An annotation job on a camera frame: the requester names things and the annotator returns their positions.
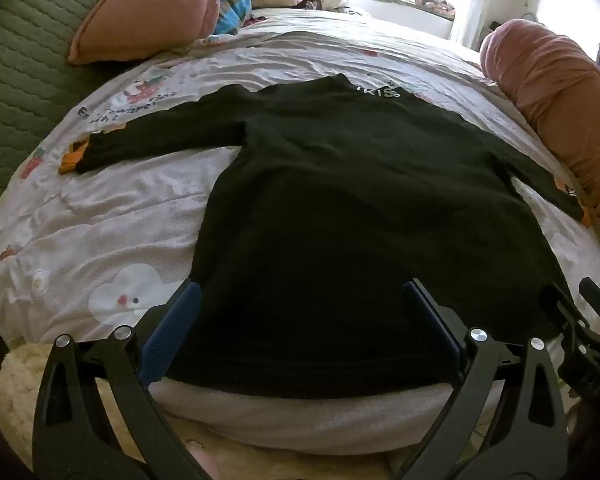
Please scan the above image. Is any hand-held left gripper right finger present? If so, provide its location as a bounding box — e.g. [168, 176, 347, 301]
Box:
[395, 278, 572, 480]

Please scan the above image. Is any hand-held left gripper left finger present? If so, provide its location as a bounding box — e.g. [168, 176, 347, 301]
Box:
[31, 280, 203, 480]

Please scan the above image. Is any black long-sleeved sweater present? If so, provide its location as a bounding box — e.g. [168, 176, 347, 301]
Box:
[75, 73, 586, 401]

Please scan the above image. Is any printed white bed sheet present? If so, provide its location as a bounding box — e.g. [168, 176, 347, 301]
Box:
[0, 9, 600, 456]

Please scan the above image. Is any cream fluffy blanket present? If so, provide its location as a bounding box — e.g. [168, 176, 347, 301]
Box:
[0, 342, 203, 480]

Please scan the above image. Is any rolled pink duvet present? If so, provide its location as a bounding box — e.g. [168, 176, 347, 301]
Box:
[480, 18, 600, 243]

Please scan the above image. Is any quilted green headboard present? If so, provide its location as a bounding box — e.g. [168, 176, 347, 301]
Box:
[0, 0, 131, 218]

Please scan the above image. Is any white curtain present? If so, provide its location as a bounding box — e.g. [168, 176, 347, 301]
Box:
[449, 0, 538, 52]

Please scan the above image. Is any pink pillow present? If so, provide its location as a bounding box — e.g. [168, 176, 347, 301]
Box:
[67, 0, 242, 66]

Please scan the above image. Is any blue striped cloth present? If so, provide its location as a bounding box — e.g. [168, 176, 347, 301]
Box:
[207, 0, 253, 37]

